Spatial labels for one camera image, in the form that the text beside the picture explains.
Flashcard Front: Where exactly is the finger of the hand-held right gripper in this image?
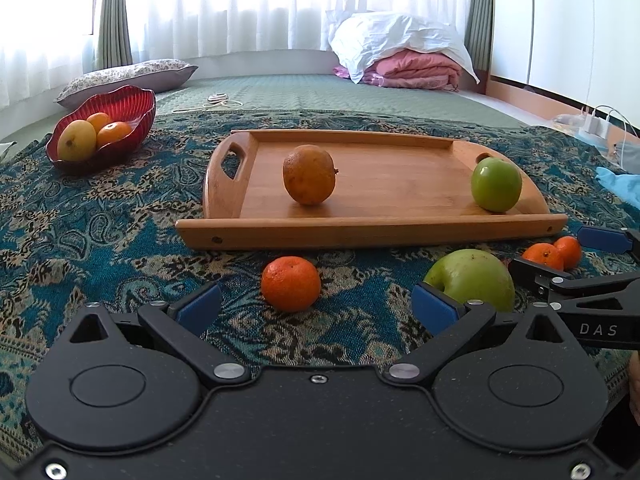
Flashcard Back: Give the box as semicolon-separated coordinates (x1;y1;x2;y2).
509;258;640;307
575;225;640;257

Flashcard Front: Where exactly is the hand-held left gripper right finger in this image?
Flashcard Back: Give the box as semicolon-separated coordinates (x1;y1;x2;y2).
383;282;571;389

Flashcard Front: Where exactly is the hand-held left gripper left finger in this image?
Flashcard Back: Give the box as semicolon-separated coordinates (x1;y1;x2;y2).
66;282;250;389

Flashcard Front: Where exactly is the small mandarin orange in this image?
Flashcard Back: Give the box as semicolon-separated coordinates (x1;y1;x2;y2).
552;236;583;270
521;243;565;272

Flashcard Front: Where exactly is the pale green apple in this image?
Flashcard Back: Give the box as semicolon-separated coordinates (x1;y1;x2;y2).
423;249;516;313

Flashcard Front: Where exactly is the large mandarin orange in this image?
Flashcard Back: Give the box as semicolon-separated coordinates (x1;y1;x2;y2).
261;256;321;313

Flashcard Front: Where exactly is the wooden serving tray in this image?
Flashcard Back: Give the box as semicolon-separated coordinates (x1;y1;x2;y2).
175;129;568;251

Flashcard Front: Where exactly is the brownish orange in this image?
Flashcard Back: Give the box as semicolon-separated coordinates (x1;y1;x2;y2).
282;144;340;206

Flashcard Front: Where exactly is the light blue cloth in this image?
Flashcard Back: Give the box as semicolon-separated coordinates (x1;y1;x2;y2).
595;166;640;206

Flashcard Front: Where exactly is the bright green apple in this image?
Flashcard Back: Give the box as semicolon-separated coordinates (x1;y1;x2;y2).
471;157;523;213

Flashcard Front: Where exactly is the white charger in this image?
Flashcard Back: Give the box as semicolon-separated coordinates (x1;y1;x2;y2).
580;112;611;137

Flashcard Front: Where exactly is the teal paisley blanket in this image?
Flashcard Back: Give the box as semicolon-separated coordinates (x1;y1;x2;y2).
0;110;640;461

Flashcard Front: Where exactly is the yellow mango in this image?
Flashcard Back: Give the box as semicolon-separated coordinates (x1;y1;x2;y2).
57;120;97;162

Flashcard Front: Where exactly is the red glass bowl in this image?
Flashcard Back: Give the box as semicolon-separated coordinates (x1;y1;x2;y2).
46;85;157;177

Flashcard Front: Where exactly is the white wardrobe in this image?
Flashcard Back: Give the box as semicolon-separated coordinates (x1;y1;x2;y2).
489;0;640;128

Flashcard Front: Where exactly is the green quilted bed cover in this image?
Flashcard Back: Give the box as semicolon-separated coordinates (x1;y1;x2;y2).
0;74;541;161

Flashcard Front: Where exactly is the pink folded blanket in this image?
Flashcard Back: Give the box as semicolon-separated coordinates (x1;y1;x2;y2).
334;50;463;92

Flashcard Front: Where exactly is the floral pillow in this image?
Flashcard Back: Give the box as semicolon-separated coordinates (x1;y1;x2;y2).
54;60;199;109

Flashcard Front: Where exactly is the green curtain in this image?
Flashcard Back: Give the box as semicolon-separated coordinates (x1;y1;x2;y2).
465;0;496;83
95;0;133;68

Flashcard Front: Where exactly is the white pillow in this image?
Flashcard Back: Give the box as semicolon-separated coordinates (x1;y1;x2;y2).
327;10;480;86

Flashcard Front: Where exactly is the white sheer curtain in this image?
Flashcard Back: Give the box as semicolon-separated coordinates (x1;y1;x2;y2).
0;0;476;106

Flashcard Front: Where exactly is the coiled white cable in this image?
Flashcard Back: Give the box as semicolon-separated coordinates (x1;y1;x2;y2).
172;92;244;113

